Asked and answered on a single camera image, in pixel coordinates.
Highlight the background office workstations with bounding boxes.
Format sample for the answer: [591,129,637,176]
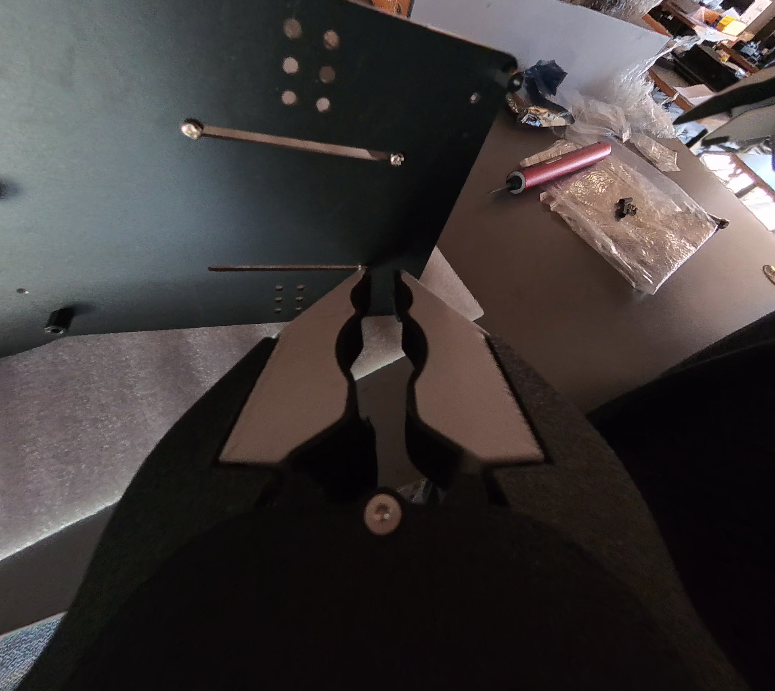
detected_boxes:
[648,0,775,92]

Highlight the dark grey desk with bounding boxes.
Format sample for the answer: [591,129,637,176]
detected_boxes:
[0,0,775,631]

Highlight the white foam sheet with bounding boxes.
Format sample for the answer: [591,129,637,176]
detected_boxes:
[0,264,485,561]

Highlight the blue toy robot arm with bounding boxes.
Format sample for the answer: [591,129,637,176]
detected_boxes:
[0,0,518,359]

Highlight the dark red screwdriver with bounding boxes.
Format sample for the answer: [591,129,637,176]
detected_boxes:
[490,143,612,198]

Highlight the dark foil bag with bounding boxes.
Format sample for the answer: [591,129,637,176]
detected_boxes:
[505,60,576,130]

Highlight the pile of clear plastic bags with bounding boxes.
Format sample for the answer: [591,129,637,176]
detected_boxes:
[524,34,724,295]

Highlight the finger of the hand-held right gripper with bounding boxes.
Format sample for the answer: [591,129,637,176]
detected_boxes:
[701,107,775,148]
[672,72,775,127]

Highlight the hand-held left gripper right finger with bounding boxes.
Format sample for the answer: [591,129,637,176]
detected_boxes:
[394,270,545,465]

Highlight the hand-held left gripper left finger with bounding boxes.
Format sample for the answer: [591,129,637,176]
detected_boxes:
[218,269,371,467]

